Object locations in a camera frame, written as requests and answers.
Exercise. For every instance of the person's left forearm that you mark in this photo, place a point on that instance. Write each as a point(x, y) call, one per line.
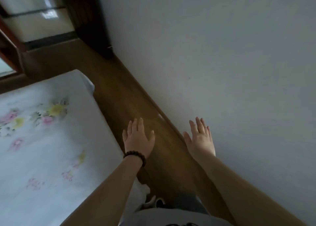
point(103, 198)

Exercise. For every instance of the bed with white floral sheet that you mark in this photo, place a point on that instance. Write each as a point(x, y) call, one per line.
point(49, 159)

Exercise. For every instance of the brown framed glossy wardrobe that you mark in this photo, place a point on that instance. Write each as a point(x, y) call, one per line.
point(37, 23)

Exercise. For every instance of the person's right forearm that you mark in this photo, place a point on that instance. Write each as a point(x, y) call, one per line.
point(247, 196)

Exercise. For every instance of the person's right hand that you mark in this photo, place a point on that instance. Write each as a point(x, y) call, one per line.
point(201, 140)

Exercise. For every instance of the black white sneaker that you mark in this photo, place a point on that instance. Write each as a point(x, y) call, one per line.
point(158, 202)

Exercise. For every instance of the person's grey shirt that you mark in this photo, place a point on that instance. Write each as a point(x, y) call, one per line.
point(172, 218)

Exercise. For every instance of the person's dark trousers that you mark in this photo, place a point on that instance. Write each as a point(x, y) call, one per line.
point(187, 202)

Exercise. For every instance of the person's left hand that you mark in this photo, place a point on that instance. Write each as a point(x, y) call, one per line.
point(138, 139)

